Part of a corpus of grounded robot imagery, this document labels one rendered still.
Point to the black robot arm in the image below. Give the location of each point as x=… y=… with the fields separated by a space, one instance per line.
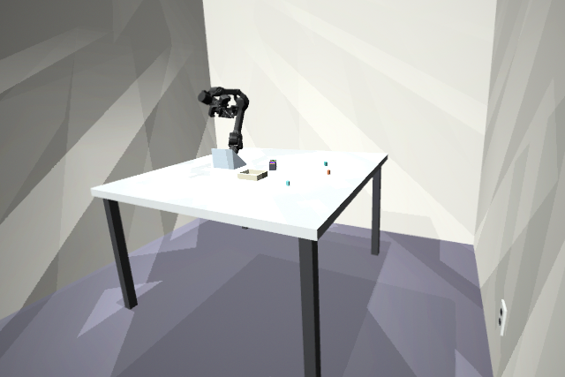
x=208 y=97

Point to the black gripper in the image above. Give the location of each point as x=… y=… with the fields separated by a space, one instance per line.
x=223 y=111

